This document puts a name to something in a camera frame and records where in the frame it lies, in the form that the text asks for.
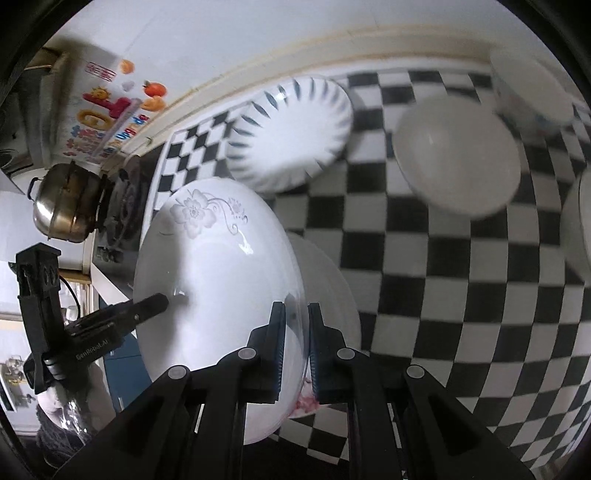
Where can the white plate with blue leaves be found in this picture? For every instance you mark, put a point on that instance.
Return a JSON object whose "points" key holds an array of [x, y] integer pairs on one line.
{"points": [[291, 134]]}

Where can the colourful wall sticker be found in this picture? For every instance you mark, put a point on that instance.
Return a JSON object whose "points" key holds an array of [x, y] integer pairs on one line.
{"points": [[111, 110]]}

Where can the white plate with pink print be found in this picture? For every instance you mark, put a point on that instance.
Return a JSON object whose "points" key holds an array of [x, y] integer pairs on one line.
{"points": [[332, 300]]}

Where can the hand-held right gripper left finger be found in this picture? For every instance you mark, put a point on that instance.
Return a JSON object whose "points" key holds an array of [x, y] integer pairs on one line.
{"points": [[278, 360]]}

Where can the blue cabinet door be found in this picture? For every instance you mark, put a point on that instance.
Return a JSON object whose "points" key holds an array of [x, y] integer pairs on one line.
{"points": [[127, 374]]}

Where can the white bowl with printed side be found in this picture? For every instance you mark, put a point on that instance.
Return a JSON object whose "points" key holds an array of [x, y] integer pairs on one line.
{"points": [[531, 92]]}

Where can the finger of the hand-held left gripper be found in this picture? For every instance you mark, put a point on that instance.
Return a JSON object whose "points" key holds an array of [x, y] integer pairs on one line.
{"points": [[143, 309]]}

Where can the plain white bowl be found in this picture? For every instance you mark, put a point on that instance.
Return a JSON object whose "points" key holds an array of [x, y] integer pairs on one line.
{"points": [[455, 157], [579, 230]]}

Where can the white plate with grey flower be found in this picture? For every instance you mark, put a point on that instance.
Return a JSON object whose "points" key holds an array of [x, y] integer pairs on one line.
{"points": [[217, 277]]}

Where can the black and white checkered mat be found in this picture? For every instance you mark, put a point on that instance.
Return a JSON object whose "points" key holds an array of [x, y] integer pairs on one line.
{"points": [[438, 300]]}

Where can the stainless steel pot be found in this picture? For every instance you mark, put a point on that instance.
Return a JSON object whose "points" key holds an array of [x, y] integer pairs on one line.
{"points": [[64, 207]]}

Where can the gas stove burner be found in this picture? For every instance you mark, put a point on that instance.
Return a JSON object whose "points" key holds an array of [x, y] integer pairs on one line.
{"points": [[120, 207]]}

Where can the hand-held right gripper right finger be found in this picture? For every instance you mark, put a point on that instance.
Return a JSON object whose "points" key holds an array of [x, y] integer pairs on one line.
{"points": [[315, 364]]}

